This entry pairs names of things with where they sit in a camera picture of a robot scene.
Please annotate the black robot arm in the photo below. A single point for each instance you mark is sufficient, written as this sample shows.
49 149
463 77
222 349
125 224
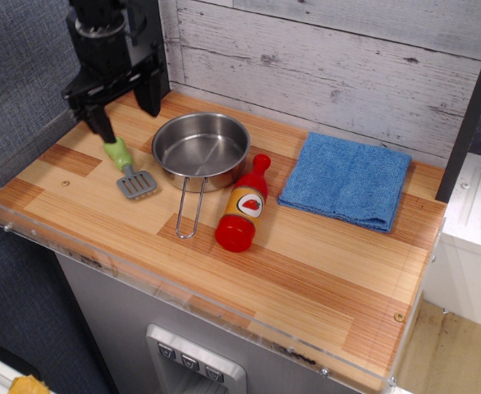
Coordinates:
97 13

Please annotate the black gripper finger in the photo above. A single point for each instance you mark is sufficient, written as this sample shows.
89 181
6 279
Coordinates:
98 121
148 95

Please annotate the red toy ketchup bottle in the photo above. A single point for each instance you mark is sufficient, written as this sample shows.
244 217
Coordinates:
237 226

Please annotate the silver dispenser button panel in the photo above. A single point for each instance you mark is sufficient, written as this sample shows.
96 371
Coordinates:
183 366

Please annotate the white toy sink unit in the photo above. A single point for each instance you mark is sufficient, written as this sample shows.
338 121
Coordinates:
453 281

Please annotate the grey toy fridge cabinet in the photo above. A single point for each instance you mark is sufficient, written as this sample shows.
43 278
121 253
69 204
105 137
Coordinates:
118 315

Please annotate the black right frame post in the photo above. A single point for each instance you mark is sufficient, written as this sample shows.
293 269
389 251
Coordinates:
462 145

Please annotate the blue folded cloth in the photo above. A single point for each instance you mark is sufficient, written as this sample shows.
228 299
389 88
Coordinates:
357 183

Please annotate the clear acrylic table guard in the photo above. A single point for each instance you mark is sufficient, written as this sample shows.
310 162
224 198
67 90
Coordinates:
334 296

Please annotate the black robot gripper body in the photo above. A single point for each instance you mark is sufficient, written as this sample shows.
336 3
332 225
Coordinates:
106 72

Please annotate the yellow object bottom left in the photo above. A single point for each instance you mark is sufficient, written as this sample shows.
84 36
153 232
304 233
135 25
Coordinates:
27 385

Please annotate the black frame post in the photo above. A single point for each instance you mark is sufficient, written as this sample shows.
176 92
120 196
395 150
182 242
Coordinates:
462 145
144 34

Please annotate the stainless steel pan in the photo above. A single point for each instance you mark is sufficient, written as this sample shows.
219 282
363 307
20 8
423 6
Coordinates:
201 152

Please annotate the black left frame post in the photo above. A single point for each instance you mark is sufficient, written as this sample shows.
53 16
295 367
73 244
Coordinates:
144 34

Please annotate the green handled grey spatula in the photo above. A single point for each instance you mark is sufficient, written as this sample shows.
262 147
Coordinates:
133 185

